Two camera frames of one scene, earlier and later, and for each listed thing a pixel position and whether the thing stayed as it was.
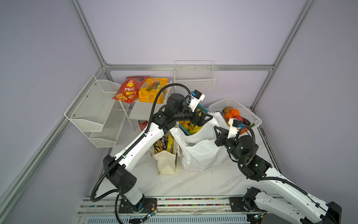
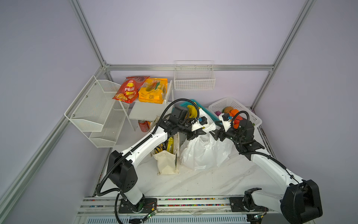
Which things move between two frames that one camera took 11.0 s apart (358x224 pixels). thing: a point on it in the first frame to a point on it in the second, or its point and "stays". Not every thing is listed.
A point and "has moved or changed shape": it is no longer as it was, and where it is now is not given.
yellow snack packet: (170, 143) stays
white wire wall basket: (195, 74) stays
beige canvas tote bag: (168, 163) stays
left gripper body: (192, 116) to (185, 128)
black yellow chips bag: (160, 145) stays
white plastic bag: (199, 150) has moved or changed shape
